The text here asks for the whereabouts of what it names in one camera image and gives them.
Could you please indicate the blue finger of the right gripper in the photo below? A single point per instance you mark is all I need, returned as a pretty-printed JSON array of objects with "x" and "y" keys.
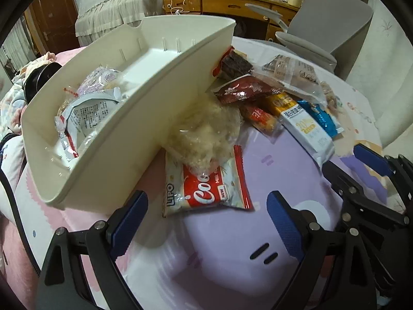
[{"x": 380, "y": 164}]

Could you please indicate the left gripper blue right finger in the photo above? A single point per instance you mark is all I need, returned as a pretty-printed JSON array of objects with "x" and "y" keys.
[{"x": 335, "y": 263}]

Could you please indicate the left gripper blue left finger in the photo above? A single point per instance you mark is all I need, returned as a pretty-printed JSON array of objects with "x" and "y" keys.
[{"x": 63, "y": 284}]

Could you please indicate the yellow white oats snack bag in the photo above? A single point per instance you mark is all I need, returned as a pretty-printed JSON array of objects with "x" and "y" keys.
[{"x": 310, "y": 135}]

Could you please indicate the clear bag of mixed nuts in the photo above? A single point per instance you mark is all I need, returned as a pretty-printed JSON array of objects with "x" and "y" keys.
[{"x": 297, "y": 78}]

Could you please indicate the white plastic storage bin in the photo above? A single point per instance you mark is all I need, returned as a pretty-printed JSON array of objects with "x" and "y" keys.
[{"x": 165, "y": 63}]

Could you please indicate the red white Lipo cookie packet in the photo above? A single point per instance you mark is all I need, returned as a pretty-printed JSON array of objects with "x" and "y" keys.
[{"x": 225, "y": 186}]

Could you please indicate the clear bag of puffed snack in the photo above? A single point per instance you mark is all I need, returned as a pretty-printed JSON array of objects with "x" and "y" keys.
[{"x": 203, "y": 135}]

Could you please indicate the blue snack bar wrapper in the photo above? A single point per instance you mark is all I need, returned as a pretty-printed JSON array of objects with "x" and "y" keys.
[{"x": 327, "y": 121}]

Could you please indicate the cartoon printed play mat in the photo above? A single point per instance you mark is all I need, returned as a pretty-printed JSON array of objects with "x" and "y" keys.
[{"x": 224, "y": 258}]

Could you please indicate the orange red small snack packet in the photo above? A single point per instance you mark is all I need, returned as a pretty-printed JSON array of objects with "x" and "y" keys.
[{"x": 260, "y": 119}]

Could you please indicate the white printed snack bag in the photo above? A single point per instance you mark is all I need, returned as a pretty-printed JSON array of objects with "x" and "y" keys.
[{"x": 78, "y": 124}]

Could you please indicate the grey office chair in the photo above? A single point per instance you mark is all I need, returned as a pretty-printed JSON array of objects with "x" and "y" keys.
[{"x": 329, "y": 33}]

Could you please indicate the dark red snack packet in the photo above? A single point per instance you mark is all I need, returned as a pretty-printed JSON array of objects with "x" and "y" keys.
[{"x": 245, "y": 88}]

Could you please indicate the purple patterned snack bag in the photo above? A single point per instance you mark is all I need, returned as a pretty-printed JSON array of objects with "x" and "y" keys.
[{"x": 97, "y": 80}]

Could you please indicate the dark brown jerky packet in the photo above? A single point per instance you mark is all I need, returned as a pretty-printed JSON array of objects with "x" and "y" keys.
[{"x": 232, "y": 65}]

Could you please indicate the black handbag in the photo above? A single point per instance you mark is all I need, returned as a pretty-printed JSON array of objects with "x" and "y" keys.
[{"x": 38, "y": 78}]

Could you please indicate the wooden desk with drawers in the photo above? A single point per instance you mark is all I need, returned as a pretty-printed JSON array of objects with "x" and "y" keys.
[{"x": 249, "y": 24}]

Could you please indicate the white lace covered furniture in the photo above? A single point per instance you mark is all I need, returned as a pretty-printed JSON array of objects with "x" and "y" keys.
[{"x": 98, "y": 17}]

